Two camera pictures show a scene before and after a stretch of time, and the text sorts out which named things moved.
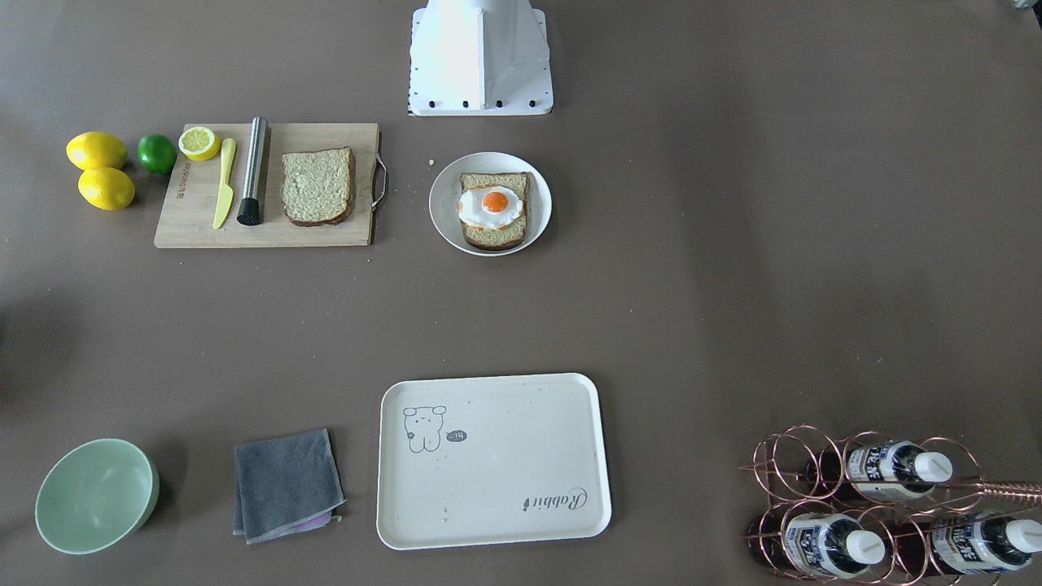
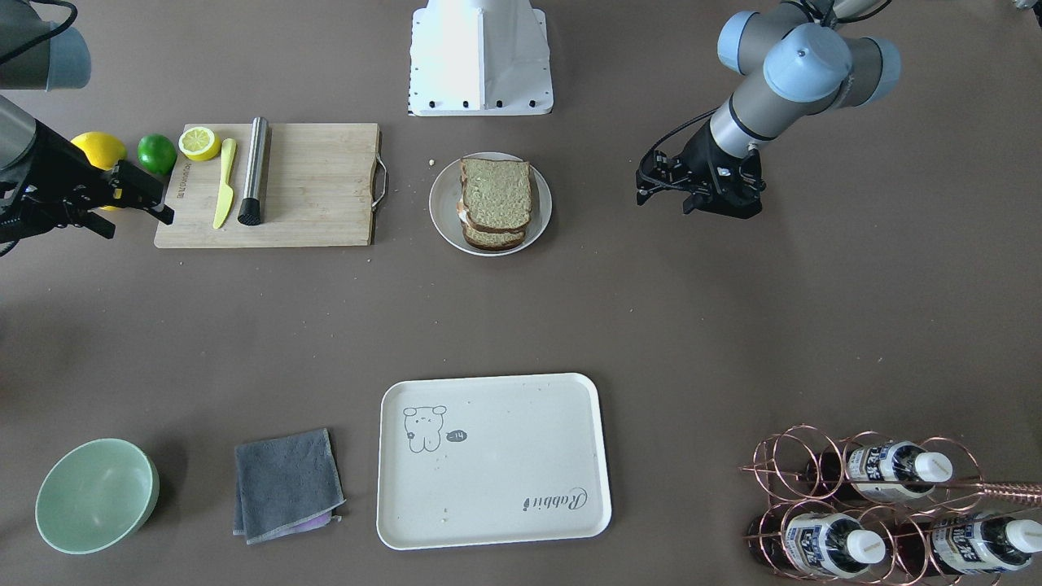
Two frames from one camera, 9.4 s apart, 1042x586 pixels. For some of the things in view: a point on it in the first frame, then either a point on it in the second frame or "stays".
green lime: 155,154 stays
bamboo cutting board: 192,198 stays
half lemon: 199,143 stays
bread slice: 317,185 -> 496,194
